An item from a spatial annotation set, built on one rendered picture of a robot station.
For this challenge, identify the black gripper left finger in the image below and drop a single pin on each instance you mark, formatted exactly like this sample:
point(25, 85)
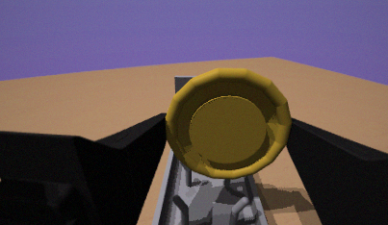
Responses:
point(112, 174)

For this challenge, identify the yellow round plate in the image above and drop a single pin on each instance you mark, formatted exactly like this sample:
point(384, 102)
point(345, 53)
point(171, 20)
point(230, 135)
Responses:
point(228, 123)

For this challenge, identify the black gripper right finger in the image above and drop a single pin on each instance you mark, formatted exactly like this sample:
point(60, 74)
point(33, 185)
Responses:
point(346, 181)

